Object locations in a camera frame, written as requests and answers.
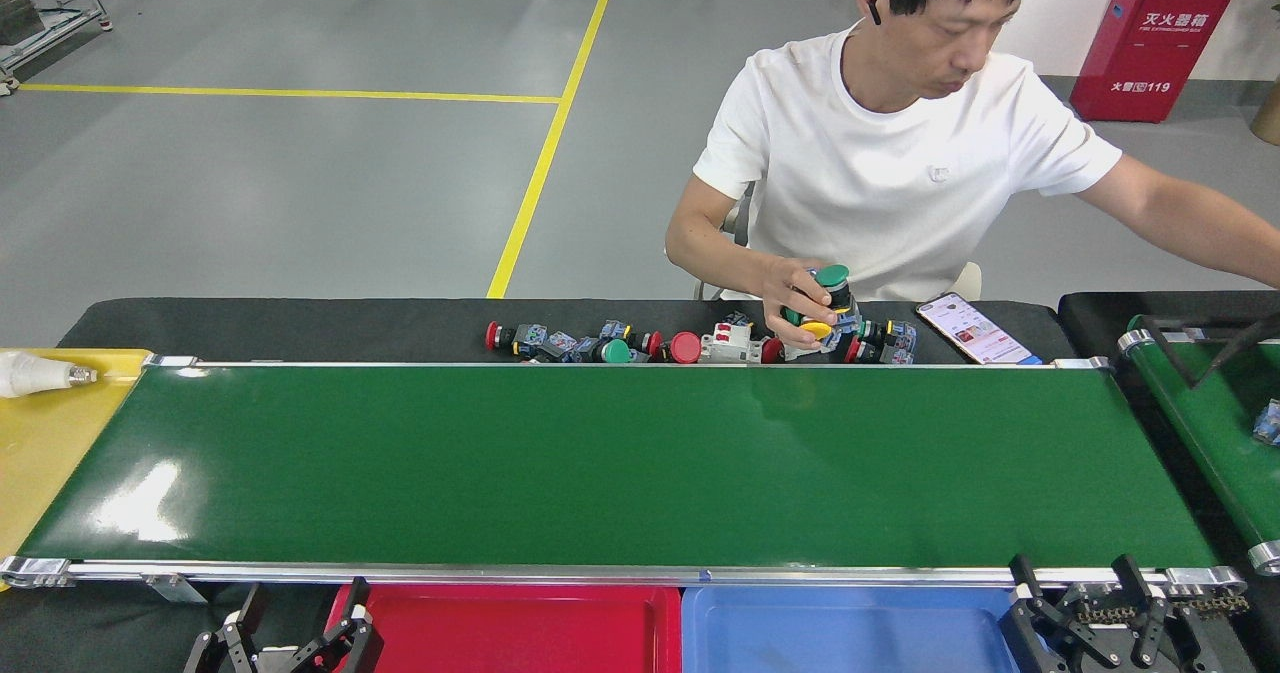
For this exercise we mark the person's right hand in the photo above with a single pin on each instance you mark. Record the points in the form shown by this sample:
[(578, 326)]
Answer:
[(785, 298)]

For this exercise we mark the red fire extinguisher box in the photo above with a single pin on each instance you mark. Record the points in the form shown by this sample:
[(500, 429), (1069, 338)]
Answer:
[(1150, 48)]

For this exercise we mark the yellow plastic bin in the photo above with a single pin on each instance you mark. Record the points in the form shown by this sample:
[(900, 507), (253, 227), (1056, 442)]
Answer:
[(50, 453)]

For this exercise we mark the red plastic bin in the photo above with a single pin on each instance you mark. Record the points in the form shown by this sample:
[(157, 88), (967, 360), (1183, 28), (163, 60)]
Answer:
[(520, 633)]

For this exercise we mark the yellow push button switch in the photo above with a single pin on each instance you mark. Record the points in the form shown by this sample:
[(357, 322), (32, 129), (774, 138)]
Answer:
[(815, 330)]

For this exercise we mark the person's left forearm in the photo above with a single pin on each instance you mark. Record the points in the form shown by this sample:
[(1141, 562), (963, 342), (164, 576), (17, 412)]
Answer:
[(1210, 228)]

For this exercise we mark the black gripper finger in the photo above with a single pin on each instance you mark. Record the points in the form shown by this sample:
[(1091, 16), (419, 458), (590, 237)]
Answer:
[(1040, 633), (210, 653), (1150, 633), (350, 643)]

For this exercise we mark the green side belt conveyor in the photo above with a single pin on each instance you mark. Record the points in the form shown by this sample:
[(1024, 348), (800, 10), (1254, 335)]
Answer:
[(1215, 433)]

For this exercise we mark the smartphone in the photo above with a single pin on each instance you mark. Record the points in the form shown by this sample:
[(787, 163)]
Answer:
[(975, 331)]

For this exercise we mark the green push button switch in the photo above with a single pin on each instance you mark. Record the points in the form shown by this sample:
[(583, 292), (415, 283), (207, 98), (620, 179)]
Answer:
[(1268, 423), (833, 278), (614, 351), (885, 333)]

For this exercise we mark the white circuit breaker red lever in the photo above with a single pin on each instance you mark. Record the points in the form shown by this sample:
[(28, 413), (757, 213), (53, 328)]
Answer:
[(727, 343)]

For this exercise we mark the person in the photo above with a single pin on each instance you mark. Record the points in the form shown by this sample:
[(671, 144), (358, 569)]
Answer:
[(880, 173)]

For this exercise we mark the blue plastic bin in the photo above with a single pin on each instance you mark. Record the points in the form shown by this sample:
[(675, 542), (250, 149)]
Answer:
[(850, 633)]

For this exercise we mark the potted plant brass pot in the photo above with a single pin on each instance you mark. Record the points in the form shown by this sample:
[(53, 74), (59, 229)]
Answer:
[(1270, 118)]

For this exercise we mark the white light bulb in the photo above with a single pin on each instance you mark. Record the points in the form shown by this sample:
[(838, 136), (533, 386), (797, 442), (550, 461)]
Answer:
[(30, 373)]

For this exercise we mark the person's right forearm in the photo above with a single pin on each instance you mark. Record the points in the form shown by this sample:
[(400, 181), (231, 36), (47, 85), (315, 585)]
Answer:
[(710, 258)]

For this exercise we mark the blue-grey switch contact block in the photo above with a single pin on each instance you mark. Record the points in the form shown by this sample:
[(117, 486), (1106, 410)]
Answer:
[(557, 345)]

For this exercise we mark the metal cart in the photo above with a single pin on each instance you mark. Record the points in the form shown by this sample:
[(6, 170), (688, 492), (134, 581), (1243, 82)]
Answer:
[(40, 28)]

